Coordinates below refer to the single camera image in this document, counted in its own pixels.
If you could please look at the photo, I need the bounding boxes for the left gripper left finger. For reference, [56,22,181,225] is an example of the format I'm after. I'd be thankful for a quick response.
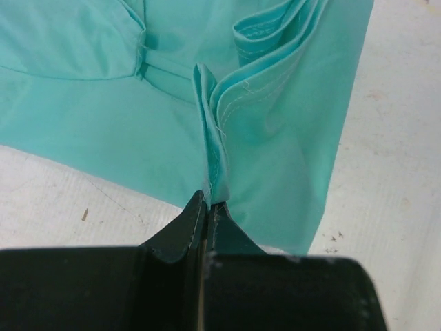
[1,192,207,330]

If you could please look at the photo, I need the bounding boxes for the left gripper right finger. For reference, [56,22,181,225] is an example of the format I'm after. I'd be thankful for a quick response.
[203,203,387,330]

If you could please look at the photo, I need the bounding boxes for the teal t shirt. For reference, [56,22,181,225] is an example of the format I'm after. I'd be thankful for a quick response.
[1,1,373,254]

